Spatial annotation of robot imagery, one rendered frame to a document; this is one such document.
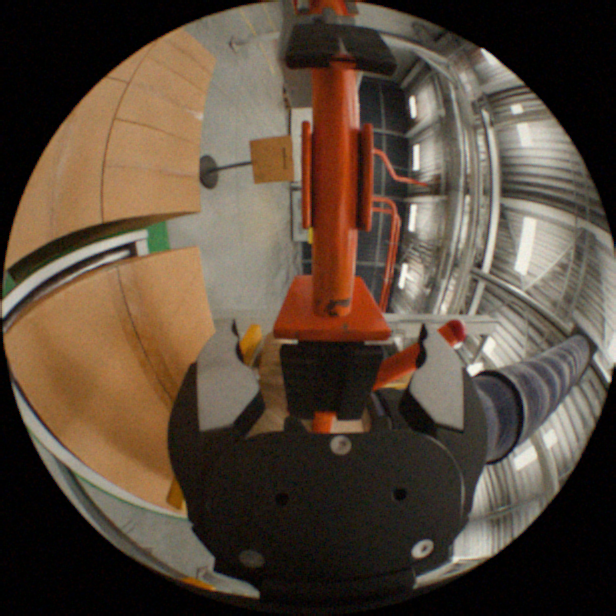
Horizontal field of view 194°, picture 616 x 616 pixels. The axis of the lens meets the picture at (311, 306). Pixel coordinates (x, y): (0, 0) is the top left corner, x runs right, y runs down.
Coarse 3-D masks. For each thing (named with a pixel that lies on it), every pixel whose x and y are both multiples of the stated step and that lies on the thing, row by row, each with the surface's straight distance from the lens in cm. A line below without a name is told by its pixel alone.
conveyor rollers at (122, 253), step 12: (108, 252) 75; (120, 252) 76; (84, 264) 70; (96, 264) 71; (60, 276) 68; (72, 276) 68; (48, 288) 66; (24, 300) 67; (12, 312) 67; (12, 372) 69
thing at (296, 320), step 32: (288, 320) 9; (320, 320) 9; (352, 320) 9; (384, 320) 10; (288, 352) 8; (320, 352) 9; (352, 352) 8; (288, 384) 10; (320, 384) 11; (352, 384) 10; (352, 416) 13
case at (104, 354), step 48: (96, 288) 28; (144, 288) 32; (192, 288) 40; (48, 336) 26; (96, 336) 28; (144, 336) 32; (192, 336) 40; (48, 384) 27; (96, 384) 29; (144, 384) 33; (96, 432) 31; (144, 432) 35; (144, 480) 39
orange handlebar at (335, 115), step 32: (320, 0) 22; (320, 96) 10; (352, 96) 10; (320, 128) 9; (352, 128) 9; (320, 160) 8; (352, 160) 9; (320, 192) 8; (352, 192) 8; (320, 224) 8; (352, 224) 8; (320, 256) 8; (352, 256) 8; (320, 288) 9; (352, 288) 9; (320, 416) 17
